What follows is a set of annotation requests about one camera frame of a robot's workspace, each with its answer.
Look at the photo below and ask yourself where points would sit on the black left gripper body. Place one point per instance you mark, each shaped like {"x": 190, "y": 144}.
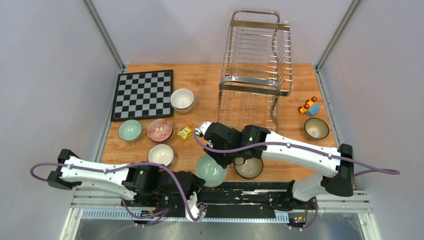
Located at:
{"x": 195, "y": 186}

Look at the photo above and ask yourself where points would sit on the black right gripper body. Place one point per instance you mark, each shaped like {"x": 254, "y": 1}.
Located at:
{"x": 222, "y": 159}

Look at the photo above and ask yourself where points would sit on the mint green glazed bowl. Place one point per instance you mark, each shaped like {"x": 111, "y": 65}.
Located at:
{"x": 207, "y": 169}

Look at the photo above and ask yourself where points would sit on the teal white striped bowl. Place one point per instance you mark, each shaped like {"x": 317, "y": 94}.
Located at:
{"x": 161, "y": 154}

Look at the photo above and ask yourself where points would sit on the cream bowl green leaf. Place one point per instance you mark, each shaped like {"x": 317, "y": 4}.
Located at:
{"x": 185, "y": 110}

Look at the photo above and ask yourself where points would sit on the dark blue glazed bowl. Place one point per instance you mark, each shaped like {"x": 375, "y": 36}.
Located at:
{"x": 248, "y": 168}

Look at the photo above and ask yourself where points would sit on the plain cream bowl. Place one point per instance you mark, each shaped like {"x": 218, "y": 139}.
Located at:
{"x": 182, "y": 99}

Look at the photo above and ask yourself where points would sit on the pale green striped bowl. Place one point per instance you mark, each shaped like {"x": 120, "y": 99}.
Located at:
{"x": 130, "y": 130}

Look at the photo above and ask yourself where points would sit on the steel two-tier dish rack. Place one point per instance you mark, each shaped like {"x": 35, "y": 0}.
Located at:
{"x": 256, "y": 69}

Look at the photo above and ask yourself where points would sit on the dark patterned rim bowl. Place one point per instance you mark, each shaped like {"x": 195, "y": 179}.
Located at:
{"x": 316, "y": 129}

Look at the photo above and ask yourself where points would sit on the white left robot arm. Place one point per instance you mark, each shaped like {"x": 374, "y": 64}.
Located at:
{"x": 138, "y": 184}

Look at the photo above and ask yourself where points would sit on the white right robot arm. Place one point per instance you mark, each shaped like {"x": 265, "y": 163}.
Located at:
{"x": 334, "y": 172}

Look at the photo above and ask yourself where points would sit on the yellow green toy block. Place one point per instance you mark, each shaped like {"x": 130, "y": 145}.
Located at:
{"x": 184, "y": 133}

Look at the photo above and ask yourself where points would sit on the black white chessboard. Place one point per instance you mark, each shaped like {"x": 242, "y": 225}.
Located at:
{"x": 143, "y": 95}

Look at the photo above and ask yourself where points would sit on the orange blue toy car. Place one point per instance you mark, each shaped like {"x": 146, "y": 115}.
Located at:
{"x": 310, "y": 107}

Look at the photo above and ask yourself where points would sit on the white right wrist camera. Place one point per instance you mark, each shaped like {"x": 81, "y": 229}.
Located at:
{"x": 201, "y": 130}

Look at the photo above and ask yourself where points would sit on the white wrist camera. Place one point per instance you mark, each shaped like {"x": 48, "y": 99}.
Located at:
{"x": 201, "y": 130}
{"x": 196, "y": 211}

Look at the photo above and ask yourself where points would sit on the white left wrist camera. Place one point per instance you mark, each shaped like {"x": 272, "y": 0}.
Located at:
{"x": 196, "y": 211}

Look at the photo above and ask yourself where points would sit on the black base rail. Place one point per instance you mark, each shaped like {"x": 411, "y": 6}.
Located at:
{"x": 232, "y": 200}

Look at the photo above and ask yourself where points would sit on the aluminium left frame post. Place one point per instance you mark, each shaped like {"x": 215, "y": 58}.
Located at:
{"x": 96, "y": 18}

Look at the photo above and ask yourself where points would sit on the aluminium frame post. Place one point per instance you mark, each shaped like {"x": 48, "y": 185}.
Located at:
{"x": 96, "y": 18}
{"x": 349, "y": 13}

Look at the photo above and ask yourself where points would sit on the aluminium right frame post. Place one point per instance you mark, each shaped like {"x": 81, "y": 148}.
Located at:
{"x": 349, "y": 13}

